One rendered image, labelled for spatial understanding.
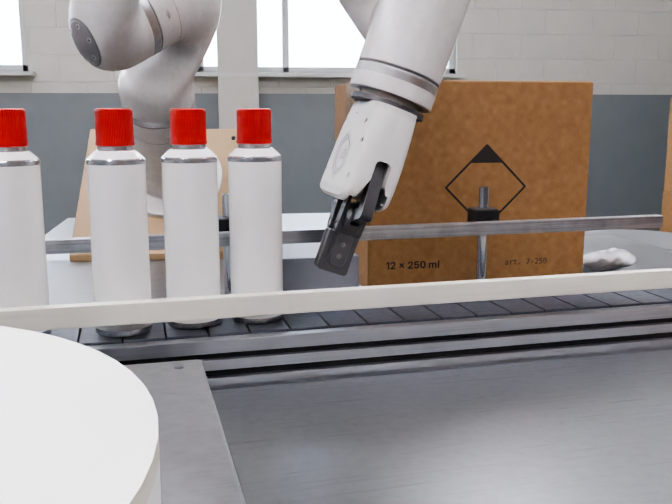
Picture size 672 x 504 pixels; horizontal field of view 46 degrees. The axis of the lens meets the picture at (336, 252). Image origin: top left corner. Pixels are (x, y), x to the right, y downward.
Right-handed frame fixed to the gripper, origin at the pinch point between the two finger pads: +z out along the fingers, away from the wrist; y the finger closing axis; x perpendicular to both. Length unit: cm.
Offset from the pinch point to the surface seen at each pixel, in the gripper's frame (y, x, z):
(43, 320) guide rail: 4.5, -24.4, 13.1
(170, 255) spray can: 1.0, -15.5, 5.0
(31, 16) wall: -543, -102, -47
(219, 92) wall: -518, 38, -42
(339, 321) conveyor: 2.9, 1.8, 6.1
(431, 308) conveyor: 0.5, 11.7, 2.5
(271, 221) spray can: 1.8, -7.6, -1.0
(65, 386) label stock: 57, -23, 0
